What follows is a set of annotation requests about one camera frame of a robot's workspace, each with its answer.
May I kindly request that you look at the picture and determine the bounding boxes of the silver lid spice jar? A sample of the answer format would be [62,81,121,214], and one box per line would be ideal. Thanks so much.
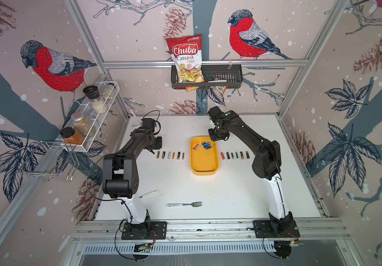
[71,112,96,137]

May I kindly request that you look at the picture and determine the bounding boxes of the pale spice jar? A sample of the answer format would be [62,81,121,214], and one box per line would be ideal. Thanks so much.
[102,83,116,101]

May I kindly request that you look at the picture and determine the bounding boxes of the orange spice jar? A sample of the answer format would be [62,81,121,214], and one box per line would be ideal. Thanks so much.
[60,127,85,145]

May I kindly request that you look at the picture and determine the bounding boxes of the black wall basket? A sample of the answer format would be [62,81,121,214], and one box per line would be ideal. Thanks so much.
[171,65,243,89]

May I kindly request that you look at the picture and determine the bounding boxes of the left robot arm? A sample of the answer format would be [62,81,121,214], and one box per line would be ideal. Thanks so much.
[102,118,162,235]

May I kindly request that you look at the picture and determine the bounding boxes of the wire hanger rack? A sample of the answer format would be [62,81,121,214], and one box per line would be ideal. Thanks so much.
[16,141,81,182]

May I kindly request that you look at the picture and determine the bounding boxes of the white wire spice rack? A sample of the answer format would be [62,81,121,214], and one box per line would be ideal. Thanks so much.
[56,81,119,157]

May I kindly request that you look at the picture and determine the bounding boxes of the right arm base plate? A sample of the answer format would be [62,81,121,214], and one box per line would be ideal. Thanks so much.
[253,219,301,238]

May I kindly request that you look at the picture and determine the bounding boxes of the black lid spice jar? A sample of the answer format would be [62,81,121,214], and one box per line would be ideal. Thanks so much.
[83,85,108,114]

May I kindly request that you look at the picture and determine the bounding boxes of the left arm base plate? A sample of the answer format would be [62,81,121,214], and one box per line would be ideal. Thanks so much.
[120,222,167,240]

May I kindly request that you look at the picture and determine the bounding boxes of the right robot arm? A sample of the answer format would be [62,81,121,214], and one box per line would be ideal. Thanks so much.
[208,106,300,238]

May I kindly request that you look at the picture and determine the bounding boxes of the red Chuba cassava chips bag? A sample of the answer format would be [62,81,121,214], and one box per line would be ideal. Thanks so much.
[166,34,204,83]

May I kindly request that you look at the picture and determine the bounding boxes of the yellow plastic storage box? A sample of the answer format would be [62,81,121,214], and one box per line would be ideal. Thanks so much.
[190,136,220,176]

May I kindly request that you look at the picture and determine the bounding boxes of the metal fork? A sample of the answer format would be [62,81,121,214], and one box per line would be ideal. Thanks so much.
[166,202,203,208]

